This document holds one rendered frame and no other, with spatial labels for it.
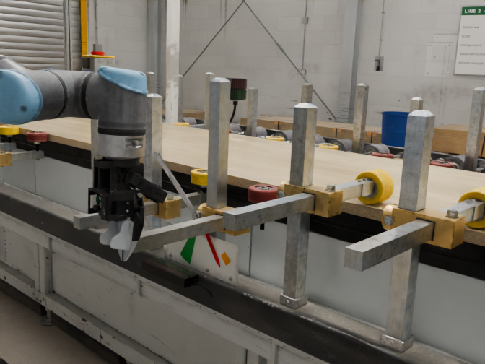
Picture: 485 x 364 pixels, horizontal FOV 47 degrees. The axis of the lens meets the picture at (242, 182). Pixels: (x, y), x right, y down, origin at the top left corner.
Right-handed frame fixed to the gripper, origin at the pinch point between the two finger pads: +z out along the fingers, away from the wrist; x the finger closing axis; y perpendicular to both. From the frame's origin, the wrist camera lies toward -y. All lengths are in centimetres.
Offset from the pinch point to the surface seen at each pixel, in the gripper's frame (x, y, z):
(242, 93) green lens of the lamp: -1.2, -32.4, -33.2
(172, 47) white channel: -135, -121, -51
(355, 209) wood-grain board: 23, -49, -8
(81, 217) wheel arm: -23.6, -3.7, -1.9
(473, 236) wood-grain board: 50, -49, -8
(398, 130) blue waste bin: -224, -547, 9
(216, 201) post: -2.4, -27.1, -7.4
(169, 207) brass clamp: -20.2, -27.3, -2.2
